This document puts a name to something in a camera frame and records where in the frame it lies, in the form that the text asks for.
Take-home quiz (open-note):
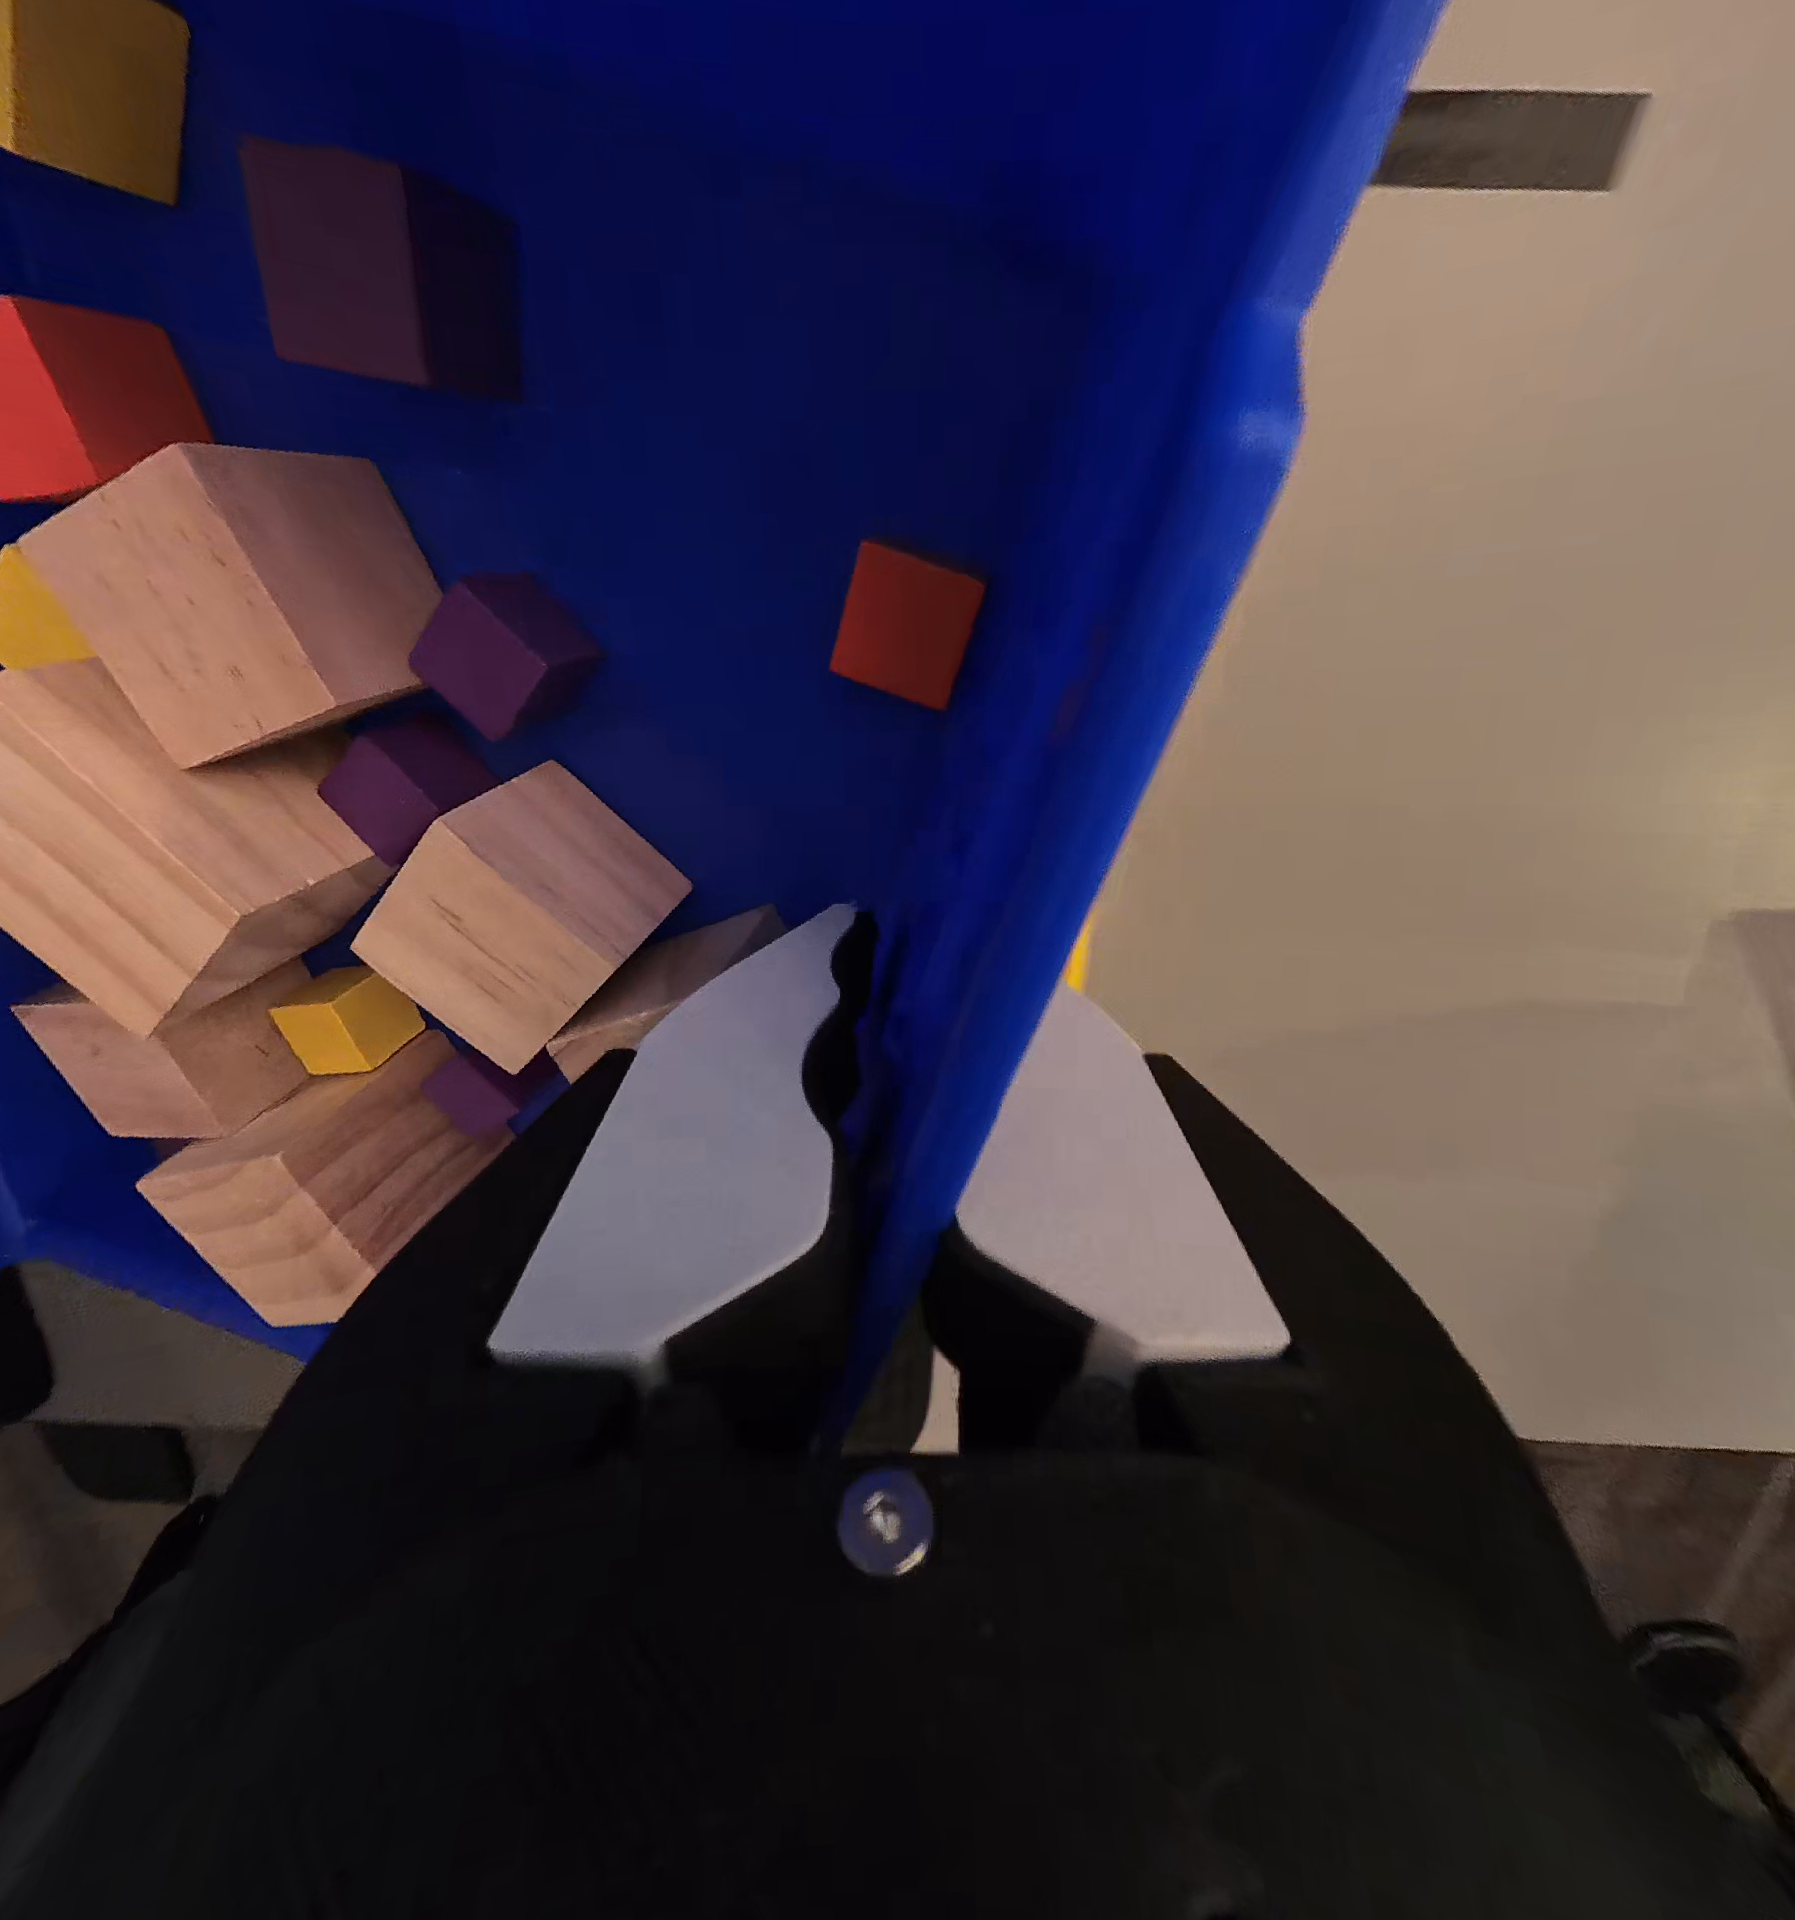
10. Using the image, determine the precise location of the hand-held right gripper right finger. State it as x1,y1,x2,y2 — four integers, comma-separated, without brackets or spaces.
918,983,1293,1456

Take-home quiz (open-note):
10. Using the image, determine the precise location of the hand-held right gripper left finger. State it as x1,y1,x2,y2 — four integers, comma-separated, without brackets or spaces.
486,903,881,1456

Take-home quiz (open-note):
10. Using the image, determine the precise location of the pile of wooden cubes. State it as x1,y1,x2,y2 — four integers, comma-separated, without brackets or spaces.
0,0,989,1330

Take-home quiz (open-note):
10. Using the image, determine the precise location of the blue plastic box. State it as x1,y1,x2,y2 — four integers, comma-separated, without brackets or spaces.
0,0,1454,1457

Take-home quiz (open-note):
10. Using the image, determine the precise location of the black chair base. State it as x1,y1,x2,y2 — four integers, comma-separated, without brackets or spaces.
1625,1617,1795,1891

